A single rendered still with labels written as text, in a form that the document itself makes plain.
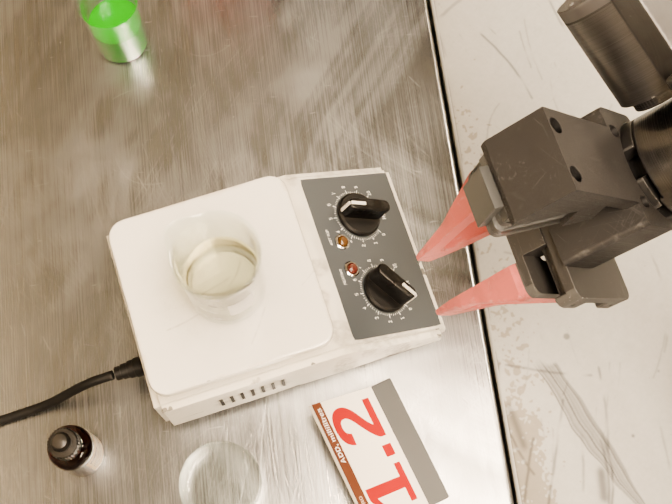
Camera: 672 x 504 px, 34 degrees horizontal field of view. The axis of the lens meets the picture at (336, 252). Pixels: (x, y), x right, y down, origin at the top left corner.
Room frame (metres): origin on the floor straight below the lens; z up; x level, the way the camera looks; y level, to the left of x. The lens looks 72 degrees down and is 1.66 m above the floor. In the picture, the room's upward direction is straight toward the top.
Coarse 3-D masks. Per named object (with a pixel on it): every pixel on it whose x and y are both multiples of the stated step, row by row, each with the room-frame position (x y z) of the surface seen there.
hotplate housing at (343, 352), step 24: (312, 240) 0.23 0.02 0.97; (120, 288) 0.20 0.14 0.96; (336, 288) 0.20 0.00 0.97; (336, 312) 0.18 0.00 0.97; (336, 336) 0.16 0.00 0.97; (384, 336) 0.17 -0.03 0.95; (408, 336) 0.17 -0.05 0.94; (432, 336) 0.17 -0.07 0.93; (288, 360) 0.15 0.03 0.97; (312, 360) 0.15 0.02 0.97; (336, 360) 0.15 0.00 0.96; (360, 360) 0.16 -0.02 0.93; (216, 384) 0.13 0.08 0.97; (240, 384) 0.13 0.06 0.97; (264, 384) 0.14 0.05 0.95; (288, 384) 0.14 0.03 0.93; (168, 408) 0.12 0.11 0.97; (192, 408) 0.12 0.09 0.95; (216, 408) 0.13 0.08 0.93
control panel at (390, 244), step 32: (320, 192) 0.27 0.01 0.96; (352, 192) 0.27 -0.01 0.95; (384, 192) 0.28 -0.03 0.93; (320, 224) 0.24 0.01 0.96; (384, 224) 0.25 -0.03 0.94; (352, 256) 0.22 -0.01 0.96; (384, 256) 0.23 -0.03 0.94; (352, 288) 0.20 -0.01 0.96; (416, 288) 0.21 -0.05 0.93; (352, 320) 0.18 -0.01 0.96; (384, 320) 0.18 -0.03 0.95; (416, 320) 0.18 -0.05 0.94
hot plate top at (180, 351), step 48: (240, 192) 0.26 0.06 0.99; (288, 192) 0.26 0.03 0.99; (144, 240) 0.22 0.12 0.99; (288, 240) 0.22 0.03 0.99; (144, 288) 0.19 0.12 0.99; (288, 288) 0.19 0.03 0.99; (144, 336) 0.16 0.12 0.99; (192, 336) 0.16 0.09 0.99; (240, 336) 0.16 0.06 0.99; (288, 336) 0.16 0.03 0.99; (192, 384) 0.13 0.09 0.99
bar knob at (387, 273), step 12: (384, 264) 0.21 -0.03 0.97; (372, 276) 0.21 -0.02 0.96; (384, 276) 0.20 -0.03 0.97; (396, 276) 0.21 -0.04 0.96; (372, 288) 0.20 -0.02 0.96; (384, 288) 0.20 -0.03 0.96; (396, 288) 0.20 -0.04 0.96; (408, 288) 0.20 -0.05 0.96; (372, 300) 0.19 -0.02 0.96; (384, 300) 0.19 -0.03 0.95; (396, 300) 0.19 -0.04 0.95; (408, 300) 0.19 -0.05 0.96
